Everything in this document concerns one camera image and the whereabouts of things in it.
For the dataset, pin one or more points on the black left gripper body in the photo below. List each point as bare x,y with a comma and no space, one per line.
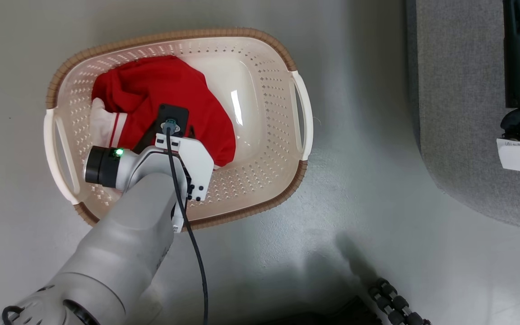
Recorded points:
146,137

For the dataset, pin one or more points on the red and white garment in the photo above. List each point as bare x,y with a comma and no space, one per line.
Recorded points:
160,85

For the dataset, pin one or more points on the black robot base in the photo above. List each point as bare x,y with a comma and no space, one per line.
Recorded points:
332,313

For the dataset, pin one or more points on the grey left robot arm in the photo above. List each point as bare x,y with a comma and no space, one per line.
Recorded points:
124,234

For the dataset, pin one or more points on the grey fabric sofa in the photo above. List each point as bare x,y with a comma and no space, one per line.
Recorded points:
463,113

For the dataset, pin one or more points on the beige perforated laundry basket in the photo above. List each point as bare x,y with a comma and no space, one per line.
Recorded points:
260,135

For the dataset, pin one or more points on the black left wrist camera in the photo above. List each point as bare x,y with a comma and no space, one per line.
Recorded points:
176,115

